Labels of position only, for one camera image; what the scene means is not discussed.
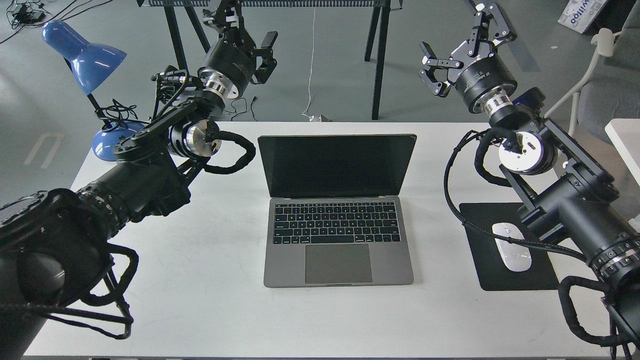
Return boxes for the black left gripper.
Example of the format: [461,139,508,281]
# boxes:
[198,0,279,100]

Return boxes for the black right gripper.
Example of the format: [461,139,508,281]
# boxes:
[419,0,518,114]

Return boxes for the grey laptop computer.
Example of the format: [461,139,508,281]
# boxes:
[258,133,418,289]

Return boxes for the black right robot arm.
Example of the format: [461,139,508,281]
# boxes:
[419,2,639,360]

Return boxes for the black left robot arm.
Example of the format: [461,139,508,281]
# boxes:
[1,0,278,360]

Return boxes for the white cardboard box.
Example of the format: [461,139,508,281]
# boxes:
[557,0,608,34]

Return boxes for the blue desk lamp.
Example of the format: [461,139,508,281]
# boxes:
[42,20,145,162]

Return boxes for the white side table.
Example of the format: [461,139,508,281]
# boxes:
[605,118,640,185]

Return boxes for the white computer mouse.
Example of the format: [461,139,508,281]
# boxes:
[492,222,533,272]

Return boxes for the black mouse pad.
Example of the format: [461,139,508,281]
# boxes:
[459,202,559,291]

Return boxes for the black metal frame table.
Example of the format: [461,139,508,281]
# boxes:
[137,0,404,121]

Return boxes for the white hanging cable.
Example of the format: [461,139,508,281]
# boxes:
[301,7,332,123]

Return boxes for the grey chair white frame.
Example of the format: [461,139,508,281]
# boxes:
[544,0,640,145]

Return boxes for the black cables on floor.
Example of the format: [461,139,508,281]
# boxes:
[0,0,116,46]

